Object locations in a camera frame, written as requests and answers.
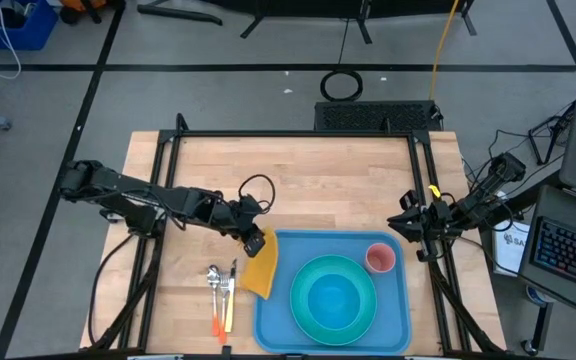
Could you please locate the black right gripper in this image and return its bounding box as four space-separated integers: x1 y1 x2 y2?
386 189 457 264

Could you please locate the pink ribbed cup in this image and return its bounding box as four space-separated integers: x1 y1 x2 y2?
365 242 397 274

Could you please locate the yellow cloth napkin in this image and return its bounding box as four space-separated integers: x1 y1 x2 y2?
239 227 279 300

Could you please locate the fork with orange handle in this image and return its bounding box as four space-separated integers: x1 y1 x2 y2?
217 272 232 345

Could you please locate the green plate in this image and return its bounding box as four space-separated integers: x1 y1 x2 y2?
289 253 378 347

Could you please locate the blue ribbed bowl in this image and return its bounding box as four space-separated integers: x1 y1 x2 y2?
300 266 368 335

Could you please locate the blue plastic tray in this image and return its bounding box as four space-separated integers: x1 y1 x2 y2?
252 228 413 356

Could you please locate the white printed paper sheet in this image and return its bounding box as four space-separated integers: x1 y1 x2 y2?
491 219 533 277

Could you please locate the black perforated computer case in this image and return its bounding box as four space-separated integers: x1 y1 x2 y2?
313 99 443 134

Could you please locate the laptop with backlit keyboard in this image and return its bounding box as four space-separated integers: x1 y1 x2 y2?
517 184 576 324

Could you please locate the black stand with caster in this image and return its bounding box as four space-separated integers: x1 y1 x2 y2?
520 285 555 357

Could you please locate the black floor stand base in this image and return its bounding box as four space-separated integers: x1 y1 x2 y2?
136 3 224 27

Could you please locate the black partition screen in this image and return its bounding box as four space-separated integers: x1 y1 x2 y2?
202 0 478 45

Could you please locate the orange and black tool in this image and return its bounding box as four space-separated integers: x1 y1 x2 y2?
59 0 127 25

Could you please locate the blue storage bin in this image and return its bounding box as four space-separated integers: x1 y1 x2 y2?
0 0 59 51

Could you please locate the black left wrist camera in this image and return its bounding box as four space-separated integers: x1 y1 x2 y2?
243 232 268 259

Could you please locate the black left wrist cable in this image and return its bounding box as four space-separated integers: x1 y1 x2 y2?
237 173 277 215

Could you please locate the spoon with orange handle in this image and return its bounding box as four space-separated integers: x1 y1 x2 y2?
206 264 222 337

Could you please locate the knife with yellow handle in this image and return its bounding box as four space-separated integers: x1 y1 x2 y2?
224 258 238 334

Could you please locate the black aluminium rig frame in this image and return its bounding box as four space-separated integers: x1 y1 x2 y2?
85 113 508 357

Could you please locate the coiled black cable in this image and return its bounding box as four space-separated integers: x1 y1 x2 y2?
319 68 365 103

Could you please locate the thick black power cable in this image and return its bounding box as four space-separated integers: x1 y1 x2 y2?
86 233 137 347

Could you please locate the yellow hanging cable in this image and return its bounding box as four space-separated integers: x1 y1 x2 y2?
427 0 462 101

